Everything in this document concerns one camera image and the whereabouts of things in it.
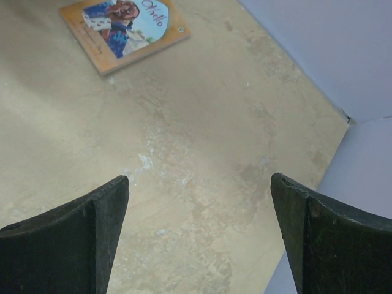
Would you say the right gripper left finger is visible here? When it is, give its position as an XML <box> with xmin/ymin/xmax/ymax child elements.
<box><xmin>1</xmin><ymin>176</ymin><xmax>129</xmax><ymax>293</ymax></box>

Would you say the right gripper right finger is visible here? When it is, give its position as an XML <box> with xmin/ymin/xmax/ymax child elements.
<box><xmin>270</xmin><ymin>173</ymin><xmax>391</xmax><ymax>293</ymax></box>

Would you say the orange picture book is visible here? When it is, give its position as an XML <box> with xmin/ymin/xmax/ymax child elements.
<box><xmin>59</xmin><ymin>0</ymin><xmax>190</xmax><ymax>75</ymax></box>

